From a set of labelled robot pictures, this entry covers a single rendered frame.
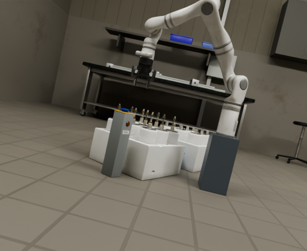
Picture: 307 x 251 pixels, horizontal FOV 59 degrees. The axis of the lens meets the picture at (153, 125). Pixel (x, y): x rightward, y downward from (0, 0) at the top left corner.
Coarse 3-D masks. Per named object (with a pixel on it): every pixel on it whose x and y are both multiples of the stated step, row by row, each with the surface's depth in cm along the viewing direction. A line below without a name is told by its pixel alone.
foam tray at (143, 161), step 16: (96, 128) 154; (96, 144) 153; (128, 144) 140; (144, 144) 134; (160, 144) 145; (96, 160) 152; (128, 160) 139; (144, 160) 134; (160, 160) 144; (176, 160) 159; (144, 176) 135; (160, 176) 148
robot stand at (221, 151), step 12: (216, 144) 141; (228, 144) 140; (204, 156) 155; (216, 156) 141; (228, 156) 140; (204, 168) 144; (216, 168) 141; (228, 168) 141; (204, 180) 142; (216, 180) 142; (228, 180) 141; (216, 192) 142
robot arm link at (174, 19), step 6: (192, 6) 134; (198, 6) 133; (174, 12) 136; (180, 12) 135; (186, 12) 135; (192, 12) 135; (198, 12) 135; (168, 18) 137; (174, 18) 136; (180, 18) 135; (186, 18) 136; (168, 24) 138; (174, 24) 138
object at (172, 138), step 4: (172, 132) 158; (176, 132) 160; (168, 136) 158; (172, 136) 158; (176, 136) 159; (168, 140) 158; (172, 140) 158; (176, 140) 160; (172, 144) 159; (176, 144) 161
